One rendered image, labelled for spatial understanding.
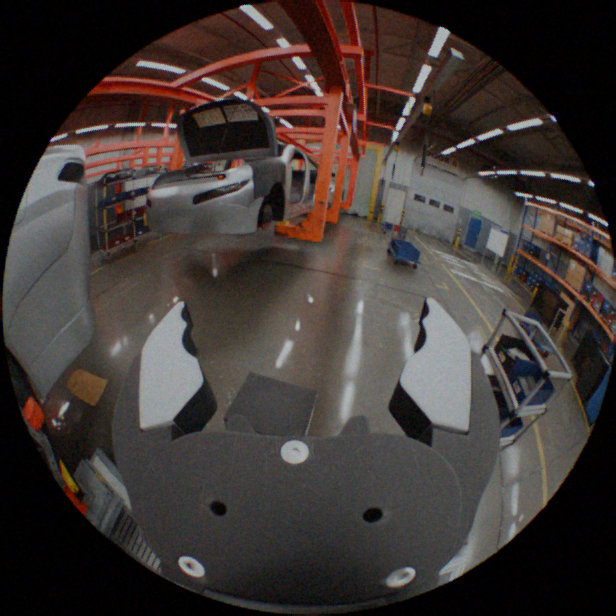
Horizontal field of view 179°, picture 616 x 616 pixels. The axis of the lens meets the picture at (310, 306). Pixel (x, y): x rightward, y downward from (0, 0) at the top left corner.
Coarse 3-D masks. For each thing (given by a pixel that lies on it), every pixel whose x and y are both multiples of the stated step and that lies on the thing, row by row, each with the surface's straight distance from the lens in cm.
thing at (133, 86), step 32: (288, 0) 202; (320, 0) 226; (320, 32) 234; (352, 32) 288; (224, 64) 359; (256, 64) 749; (320, 64) 292; (96, 96) 351; (128, 96) 374; (160, 96) 393; (192, 96) 458; (224, 96) 580; (256, 96) 727; (352, 128) 565
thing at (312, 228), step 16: (336, 96) 333; (336, 112) 321; (336, 128) 312; (320, 160) 303; (320, 176) 301; (320, 192) 300; (320, 208) 301; (288, 224) 329; (304, 224) 311; (320, 224) 303; (320, 240) 308
